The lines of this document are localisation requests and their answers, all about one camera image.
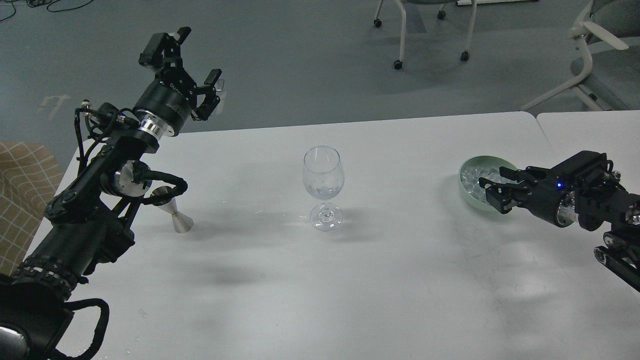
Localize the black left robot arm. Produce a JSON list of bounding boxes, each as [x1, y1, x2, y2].
[[1, 26, 222, 360]]

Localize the clear wine glass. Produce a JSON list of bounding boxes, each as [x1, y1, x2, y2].
[[302, 145, 345, 231]]

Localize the pile of clear ice cubes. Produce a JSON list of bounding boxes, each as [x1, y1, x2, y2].
[[460, 166, 511, 199]]

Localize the tan checkered chair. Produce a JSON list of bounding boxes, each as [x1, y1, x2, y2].
[[0, 140, 64, 275]]

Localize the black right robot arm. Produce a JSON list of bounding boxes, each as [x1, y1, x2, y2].
[[478, 150, 640, 290]]

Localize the steel double jigger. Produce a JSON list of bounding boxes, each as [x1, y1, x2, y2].
[[152, 197, 194, 234]]

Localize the black floor cables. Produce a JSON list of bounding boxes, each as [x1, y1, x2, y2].
[[0, 0, 94, 22]]

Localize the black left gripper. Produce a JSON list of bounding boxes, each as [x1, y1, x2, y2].
[[133, 26, 222, 137]]

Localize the white grey office chair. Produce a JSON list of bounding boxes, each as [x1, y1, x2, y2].
[[521, 0, 640, 111]]

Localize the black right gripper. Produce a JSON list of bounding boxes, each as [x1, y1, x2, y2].
[[478, 166, 576, 228]]

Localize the green bowl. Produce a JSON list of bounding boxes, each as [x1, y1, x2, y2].
[[458, 155, 517, 213]]

